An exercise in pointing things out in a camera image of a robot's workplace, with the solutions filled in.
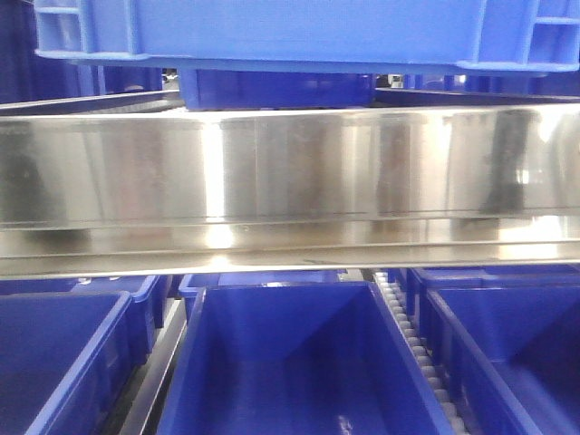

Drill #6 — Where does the light blue carried bin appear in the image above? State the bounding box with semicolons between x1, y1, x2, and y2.
34;1;579;75

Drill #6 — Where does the steel front stop bar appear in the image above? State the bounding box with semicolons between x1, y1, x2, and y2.
1;104;579;279

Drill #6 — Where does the lower blue bin centre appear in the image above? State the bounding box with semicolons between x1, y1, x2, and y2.
157;282;452;434

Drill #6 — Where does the rear blue bin centre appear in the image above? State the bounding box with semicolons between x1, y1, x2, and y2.
178;69;376;110

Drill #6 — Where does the rear blue bin left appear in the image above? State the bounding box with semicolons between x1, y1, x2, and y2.
72;275;166;365

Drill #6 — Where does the lower white roller track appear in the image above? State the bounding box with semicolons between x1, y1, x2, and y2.
372;269;469;435

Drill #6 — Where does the lower blue bin right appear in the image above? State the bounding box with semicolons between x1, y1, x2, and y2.
424;285;579;434

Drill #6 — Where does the lower blue bin left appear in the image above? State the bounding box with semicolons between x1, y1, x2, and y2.
1;292;132;434

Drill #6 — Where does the lower steel divider rail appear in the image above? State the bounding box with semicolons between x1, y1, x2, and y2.
118;298;187;434

